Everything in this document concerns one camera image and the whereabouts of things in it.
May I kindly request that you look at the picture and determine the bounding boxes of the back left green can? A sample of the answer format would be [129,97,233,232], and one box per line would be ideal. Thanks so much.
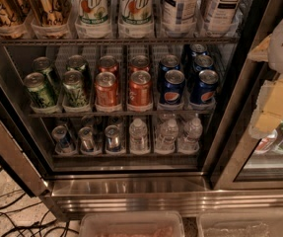
[33,56,60,95]

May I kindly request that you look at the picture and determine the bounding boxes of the middle silver blue can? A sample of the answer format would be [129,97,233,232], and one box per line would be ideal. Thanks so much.
[78,126,96,153]

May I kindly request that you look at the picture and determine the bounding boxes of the water bottle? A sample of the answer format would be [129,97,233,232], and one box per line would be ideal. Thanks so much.
[155,118,178,154]
[177,118,203,154]
[129,118,149,155]

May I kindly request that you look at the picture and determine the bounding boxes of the right 7up bottle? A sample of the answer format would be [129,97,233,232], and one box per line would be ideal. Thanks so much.
[120,0,153,26]

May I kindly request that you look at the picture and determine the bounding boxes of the top wire shelf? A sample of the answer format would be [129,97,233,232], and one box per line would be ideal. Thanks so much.
[0,37,239,46]

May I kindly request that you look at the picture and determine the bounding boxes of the left clear plastic bin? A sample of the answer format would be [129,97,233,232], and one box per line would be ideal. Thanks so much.
[79,211,184,237]

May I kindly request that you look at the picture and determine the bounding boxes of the clear plastic bin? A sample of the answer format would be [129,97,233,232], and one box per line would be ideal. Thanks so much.
[196,208,283,237]
[79,211,184,237]

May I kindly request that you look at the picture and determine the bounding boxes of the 7up bottle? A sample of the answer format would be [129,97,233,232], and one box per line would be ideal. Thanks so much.
[76,0,109,26]
[120,0,153,26]

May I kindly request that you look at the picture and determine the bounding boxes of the middle water bottle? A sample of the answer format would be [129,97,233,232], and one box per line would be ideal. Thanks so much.
[155,118,178,154]

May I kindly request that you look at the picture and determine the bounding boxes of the middle wire shelf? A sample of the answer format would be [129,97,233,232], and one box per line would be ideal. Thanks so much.
[29,110,214,118]

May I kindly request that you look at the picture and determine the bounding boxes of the front right orange can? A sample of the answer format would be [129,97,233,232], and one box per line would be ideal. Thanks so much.
[129,70,152,107]

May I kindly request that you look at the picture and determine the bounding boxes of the black floor cables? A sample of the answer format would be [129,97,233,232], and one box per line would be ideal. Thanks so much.
[0,167,80,237]

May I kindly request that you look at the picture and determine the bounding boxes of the back right orange can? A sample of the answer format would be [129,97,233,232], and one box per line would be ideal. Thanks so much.
[129,55,150,73]

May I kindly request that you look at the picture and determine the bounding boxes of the wire shelf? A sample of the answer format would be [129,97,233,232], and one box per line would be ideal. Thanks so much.
[29,110,214,118]
[0,37,239,46]

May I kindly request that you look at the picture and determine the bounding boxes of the front right green can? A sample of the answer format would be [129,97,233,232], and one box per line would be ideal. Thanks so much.
[62,70,89,108]

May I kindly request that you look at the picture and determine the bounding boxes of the right clear plastic bin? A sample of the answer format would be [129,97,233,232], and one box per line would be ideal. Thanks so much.
[196,208,283,237]

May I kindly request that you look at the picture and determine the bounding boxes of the orange can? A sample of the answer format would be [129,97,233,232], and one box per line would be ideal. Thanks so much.
[129,55,150,73]
[95,72,118,107]
[98,55,119,77]
[129,70,152,107]

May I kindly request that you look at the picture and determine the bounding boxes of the right silver blue can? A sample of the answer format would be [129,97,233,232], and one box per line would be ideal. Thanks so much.
[105,125,121,152]

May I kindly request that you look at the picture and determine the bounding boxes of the left 7up bottle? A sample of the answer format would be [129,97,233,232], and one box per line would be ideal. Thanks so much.
[76,0,109,26]

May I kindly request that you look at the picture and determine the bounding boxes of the back right pepsi can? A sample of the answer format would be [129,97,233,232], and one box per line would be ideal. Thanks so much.
[189,43,208,57]

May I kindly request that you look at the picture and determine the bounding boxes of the middle right pepsi can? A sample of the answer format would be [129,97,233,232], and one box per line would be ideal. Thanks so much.
[193,54,214,73]

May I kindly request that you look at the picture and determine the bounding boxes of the right blue tea bottle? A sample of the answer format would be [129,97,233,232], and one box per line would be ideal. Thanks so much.
[200,0,241,32]

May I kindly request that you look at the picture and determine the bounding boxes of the right water bottle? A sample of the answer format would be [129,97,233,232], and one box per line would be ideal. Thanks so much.
[177,118,203,154]

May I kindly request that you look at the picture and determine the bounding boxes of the front left green can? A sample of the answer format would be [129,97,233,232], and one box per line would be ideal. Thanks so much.
[24,72,57,109]

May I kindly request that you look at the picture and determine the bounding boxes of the right amber drink bottle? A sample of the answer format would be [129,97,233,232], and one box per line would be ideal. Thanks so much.
[29,0,71,27]

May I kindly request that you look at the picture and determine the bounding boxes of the back left orange can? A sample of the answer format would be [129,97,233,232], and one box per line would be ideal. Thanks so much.
[98,55,119,77]

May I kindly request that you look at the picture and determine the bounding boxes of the front right pepsi can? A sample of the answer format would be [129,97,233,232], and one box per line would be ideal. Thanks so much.
[190,69,219,105]

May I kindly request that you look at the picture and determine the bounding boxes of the front left pepsi can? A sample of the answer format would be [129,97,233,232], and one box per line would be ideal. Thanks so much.
[160,69,185,105]

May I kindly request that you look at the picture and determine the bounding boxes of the open fridge door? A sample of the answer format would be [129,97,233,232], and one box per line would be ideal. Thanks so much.
[0,69,50,198]

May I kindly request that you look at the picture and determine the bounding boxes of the front left orange can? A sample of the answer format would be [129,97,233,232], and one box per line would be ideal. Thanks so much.
[95,72,118,107]

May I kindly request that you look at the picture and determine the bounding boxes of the back right green can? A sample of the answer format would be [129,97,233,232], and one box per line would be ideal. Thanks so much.
[66,54,91,83]

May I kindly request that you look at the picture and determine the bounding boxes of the left water bottle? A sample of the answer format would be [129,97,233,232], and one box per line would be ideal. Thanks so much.
[129,118,149,155]

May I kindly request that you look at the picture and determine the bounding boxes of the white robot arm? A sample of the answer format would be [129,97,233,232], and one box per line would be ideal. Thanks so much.
[248,19,283,139]

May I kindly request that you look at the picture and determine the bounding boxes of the closed glass fridge door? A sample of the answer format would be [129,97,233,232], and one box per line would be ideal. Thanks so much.
[209,0,283,190]

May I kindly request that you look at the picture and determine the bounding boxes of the red can behind glass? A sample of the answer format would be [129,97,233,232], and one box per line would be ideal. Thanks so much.
[254,129,278,154]

